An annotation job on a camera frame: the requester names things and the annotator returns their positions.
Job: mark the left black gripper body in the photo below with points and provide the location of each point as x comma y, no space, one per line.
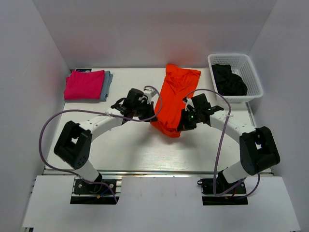
138,109

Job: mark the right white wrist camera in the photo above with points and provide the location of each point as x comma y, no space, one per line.
189,106

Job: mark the dark blue label plate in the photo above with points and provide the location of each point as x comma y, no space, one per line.
83,70

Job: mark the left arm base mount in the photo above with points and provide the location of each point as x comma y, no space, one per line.
95,194

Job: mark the folded grey blue t shirt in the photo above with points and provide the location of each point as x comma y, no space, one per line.
108,76

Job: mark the folded pink t shirt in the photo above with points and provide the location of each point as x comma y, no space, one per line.
84,85

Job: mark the white plastic basket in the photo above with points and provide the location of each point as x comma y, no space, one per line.
241,65

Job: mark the black t shirt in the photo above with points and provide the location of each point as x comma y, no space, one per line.
228,83

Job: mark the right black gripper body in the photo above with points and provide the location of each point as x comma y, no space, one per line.
196,115

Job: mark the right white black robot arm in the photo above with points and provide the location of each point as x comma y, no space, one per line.
257,147

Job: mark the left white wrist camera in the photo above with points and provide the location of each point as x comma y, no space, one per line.
148,93

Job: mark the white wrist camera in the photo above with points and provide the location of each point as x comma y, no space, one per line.
148,93
189,106

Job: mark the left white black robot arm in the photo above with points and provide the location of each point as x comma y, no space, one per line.
74,143

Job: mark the orange t shirt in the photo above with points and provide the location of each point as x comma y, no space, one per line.
178,84

